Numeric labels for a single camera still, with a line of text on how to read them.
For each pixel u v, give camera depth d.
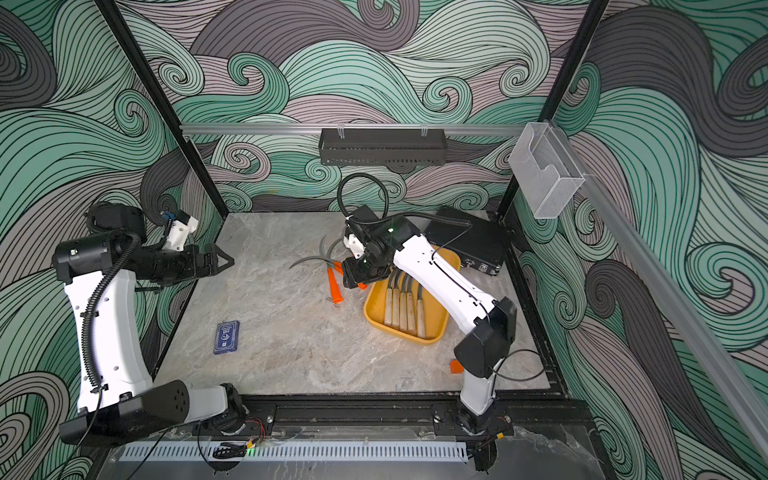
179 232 0.59
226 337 0.86
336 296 0.95
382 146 0.95
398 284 0.98
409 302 0.92
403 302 0.92
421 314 0.90
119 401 0.36
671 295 0.52
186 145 0.98
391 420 0.74
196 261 0.56
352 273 0.64
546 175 0.78
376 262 0.60
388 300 0.93
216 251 0.59
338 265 1.04
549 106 0.88
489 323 0.43
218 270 0.59
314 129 0.94
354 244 0.70
